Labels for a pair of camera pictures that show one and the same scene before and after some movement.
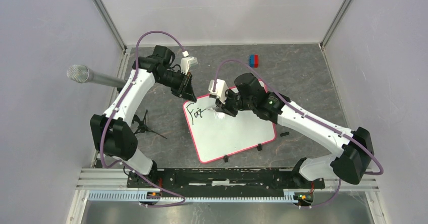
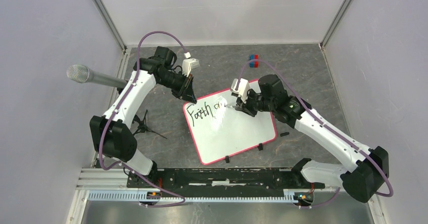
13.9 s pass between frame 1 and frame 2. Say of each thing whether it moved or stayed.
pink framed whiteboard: stayed
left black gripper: stayed
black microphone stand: stayed
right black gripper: moved
